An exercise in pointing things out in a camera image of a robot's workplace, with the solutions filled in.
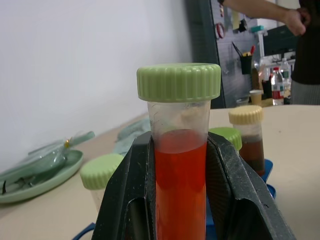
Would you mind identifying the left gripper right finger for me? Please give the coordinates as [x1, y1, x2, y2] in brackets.
[204, 130, 297, 240]

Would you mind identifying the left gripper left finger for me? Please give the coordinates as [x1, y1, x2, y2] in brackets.
[90, 132, 158, 240]

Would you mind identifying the red liquid tube green cap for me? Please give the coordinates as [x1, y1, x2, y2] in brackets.
[136, 62, 222, 240]
[79, 152, 125, 216]

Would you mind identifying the blue test tube rack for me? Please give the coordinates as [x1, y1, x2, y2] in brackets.
[71, 158, 278, 240]

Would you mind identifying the brown liquid tube cream cap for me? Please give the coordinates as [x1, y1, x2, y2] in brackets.
[227, 104, 266, 177]

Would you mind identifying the orange liquid tube green cap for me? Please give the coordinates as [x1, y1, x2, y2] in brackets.
[208, 126, 243, 152]

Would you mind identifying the person's hand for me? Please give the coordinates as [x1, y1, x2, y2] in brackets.
[284, 6, 308, 38]

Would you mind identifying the teal towel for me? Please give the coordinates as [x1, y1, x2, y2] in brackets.
[111, 117, 153, 156]

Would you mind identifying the mint green plate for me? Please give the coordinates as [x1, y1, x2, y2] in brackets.
[0, 149, 85, 204]

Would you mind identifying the clear green plastic bag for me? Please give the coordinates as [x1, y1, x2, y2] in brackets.
[0, 130, 97, 196]

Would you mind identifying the paper cup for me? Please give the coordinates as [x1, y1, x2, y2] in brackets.
[249, 89, 264, 107]

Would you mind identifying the water bottle red label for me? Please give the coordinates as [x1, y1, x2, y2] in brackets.
[270, 66, 286, 106]

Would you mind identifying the black pen holder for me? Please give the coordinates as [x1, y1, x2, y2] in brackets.
[239, 54, 254, 76]

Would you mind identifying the water bottle green label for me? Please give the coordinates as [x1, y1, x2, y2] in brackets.
[279, 57, 293, 84]

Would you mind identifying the dark pegboard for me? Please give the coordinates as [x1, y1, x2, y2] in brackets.
[209, 0, 301, 106]

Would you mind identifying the person in dark shirt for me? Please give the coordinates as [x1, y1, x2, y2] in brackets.
[289, 0, 320, 106]

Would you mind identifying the dark green partition panel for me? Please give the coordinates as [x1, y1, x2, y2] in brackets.
[184, 0, 227, 110]

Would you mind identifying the teal box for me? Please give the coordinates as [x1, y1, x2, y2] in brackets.
[249, 24, 266, 34]

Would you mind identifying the red tape ring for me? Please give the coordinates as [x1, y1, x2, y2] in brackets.
[215, 21, 226, 40]

